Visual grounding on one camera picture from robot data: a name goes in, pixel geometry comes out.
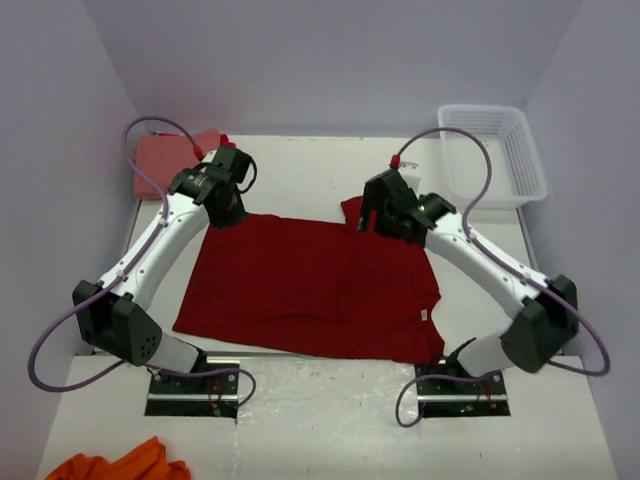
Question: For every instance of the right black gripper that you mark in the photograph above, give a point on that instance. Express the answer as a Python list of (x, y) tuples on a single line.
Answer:
[(370, 205)]

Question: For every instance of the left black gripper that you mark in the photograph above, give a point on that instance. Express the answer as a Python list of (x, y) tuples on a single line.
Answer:
[(235, 217)]

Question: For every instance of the dark red t shirt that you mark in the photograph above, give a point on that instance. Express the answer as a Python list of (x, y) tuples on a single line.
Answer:
[(313, 288)]

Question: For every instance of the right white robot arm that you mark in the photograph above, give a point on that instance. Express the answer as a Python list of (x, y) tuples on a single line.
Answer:
[(540, 309)]

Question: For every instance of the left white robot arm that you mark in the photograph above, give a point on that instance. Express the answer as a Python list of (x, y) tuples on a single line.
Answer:
[(112, 313)]

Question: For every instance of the folded red t shirt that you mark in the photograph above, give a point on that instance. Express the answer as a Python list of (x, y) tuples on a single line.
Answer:
[(226, 141)]

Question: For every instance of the folded pink t shirt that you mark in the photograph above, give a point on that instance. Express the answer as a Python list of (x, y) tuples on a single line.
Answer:
[(162, 156)]

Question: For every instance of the white plastic basket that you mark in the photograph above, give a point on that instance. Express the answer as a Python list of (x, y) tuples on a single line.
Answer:
[(490, 145)]

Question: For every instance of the orange t shirt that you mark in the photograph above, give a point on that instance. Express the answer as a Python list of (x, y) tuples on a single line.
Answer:
[(146, 461)]

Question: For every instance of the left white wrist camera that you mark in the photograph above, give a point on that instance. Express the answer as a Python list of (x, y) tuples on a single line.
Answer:
[(208, 160)]

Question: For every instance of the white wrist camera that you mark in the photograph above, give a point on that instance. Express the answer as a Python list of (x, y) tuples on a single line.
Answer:
[(410, 171), (208, 160)]

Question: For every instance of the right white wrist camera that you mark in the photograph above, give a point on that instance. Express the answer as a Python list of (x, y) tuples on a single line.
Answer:
[(410, 171)]

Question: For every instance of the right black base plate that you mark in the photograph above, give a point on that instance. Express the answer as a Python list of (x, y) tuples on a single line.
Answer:
[(441, 398)]

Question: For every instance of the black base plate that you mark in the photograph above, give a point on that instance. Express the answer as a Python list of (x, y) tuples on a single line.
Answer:
[(213, 396), (441, 398)]

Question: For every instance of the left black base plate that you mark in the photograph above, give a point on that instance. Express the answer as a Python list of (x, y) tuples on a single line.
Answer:
[(213, 396)]

